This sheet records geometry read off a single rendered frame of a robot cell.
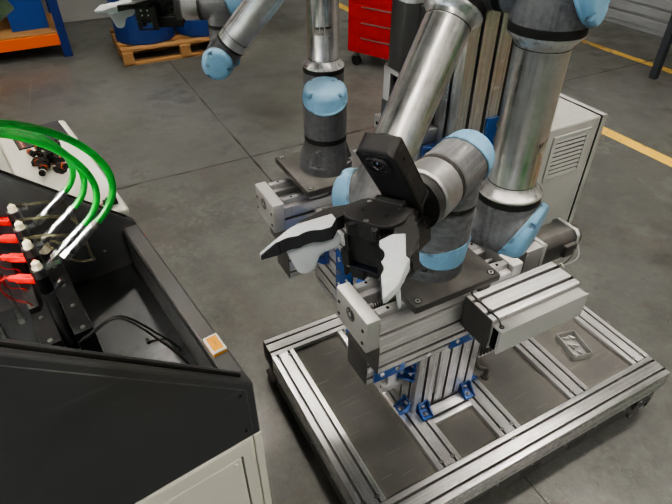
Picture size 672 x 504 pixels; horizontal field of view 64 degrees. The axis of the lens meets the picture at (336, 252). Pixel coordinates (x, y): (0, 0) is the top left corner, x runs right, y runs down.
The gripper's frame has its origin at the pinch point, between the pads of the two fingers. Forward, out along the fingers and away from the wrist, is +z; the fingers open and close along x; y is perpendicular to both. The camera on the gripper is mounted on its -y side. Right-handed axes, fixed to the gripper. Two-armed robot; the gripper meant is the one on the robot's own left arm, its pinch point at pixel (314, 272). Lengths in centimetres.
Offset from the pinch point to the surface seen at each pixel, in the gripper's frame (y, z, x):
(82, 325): 38, -2, 69
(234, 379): 43, -10, 35
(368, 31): 76, -396, 262
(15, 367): 17.6, 17.8, 39.8
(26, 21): 39, -237, 555
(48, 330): 38, 3, 74
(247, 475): 75, -9, 39
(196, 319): 44, -19, 55
